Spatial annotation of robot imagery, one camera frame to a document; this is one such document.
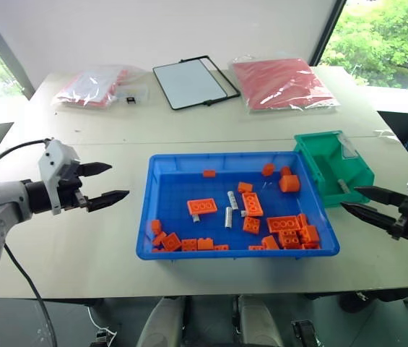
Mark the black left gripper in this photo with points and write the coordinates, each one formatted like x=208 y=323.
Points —
x=69 y=188

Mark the green plastic bin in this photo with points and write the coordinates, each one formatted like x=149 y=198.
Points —
x=324 y=173

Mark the small orange block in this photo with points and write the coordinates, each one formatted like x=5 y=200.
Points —
x=311 y=246
x=156 y=226
x=221 y=247
x=285 y=171
x=209 y=173
x=245 y=187
x=303 y=219
x=256 y=248
x=158 y=238
x=268 y=169

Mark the blue plastic tray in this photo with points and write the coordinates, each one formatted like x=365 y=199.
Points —
x=174 y=195

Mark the orange cylinder block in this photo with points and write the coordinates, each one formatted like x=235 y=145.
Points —
x=289 y=184

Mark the red-white sheets in plastic bag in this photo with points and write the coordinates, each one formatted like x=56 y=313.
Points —
x=88 y=86

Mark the black caster wheel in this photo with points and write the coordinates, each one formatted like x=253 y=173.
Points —
x=353 y=303

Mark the black-framed whiteboard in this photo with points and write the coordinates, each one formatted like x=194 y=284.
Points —
x=189 y=81

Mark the grey rounded robot leg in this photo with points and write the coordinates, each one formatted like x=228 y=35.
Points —
x=160 y=323
x=259 y=321

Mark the red sheets in plastic bag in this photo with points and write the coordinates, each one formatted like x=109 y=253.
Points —
x=279 y=81

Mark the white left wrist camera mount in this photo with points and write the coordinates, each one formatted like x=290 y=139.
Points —
x=54 y=156

